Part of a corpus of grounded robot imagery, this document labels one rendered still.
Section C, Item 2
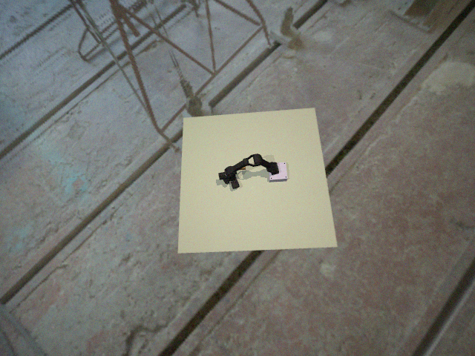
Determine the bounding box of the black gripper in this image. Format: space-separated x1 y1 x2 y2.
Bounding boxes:
229 176 240 189

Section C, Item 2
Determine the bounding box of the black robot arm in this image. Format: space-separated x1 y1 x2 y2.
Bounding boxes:
218 154 279 184

